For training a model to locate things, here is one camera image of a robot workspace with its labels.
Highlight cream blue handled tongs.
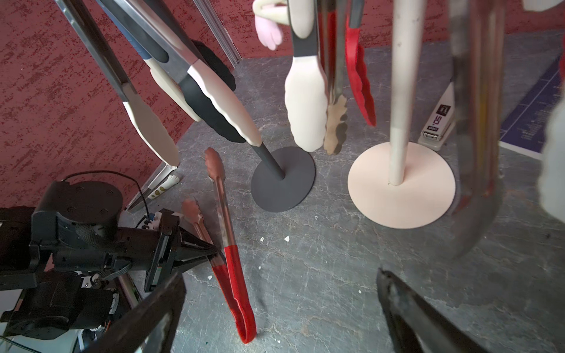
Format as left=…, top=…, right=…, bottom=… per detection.
left=97, top=0, right=201, bottom=122

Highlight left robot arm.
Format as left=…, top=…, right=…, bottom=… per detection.
left=1, top=181, right=217, bottom=340

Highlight cream utensil rack stand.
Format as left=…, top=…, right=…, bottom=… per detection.
left=347, top=0, right=456, bottom=229

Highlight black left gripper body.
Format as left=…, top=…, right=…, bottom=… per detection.
left=114, top=210, right=218, bottom=293

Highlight red looped long steel tongs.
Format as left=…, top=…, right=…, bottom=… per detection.
left=449, top=1, right=506, bottom=259

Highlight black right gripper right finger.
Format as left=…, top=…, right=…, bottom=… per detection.
left=376, top=269, right=486, bottom=352

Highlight purple book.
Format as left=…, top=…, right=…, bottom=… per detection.
left=499, top=57, right=562, bottom=160

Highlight long red handled steel tongs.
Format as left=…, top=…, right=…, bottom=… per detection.
left=205, top=148, right=257, bottom=344

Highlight small red silicone tongs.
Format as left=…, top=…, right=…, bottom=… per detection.
left=319, top=1, right=376, bottom=126

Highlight white black stapler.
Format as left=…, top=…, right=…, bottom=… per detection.
left=418, top=79, right=455, bottom=151

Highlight scalloped steel serving tongs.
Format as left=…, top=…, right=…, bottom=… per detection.
left=285, top=1, right=347, bottom=155

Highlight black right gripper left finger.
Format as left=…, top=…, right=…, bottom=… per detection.
left=85, top=274, right=185, bottom=353

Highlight dark grey utensil rack stand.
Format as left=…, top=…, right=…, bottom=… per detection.
left=140, top=0, right=317, bottom=213

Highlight aluminium corner post left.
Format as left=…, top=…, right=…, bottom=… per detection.
left=194, top=0, right=242, bottom=68

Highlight pink handled tweezers tongs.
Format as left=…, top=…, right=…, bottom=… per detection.
left=252, top=0, right=290, bottom=51

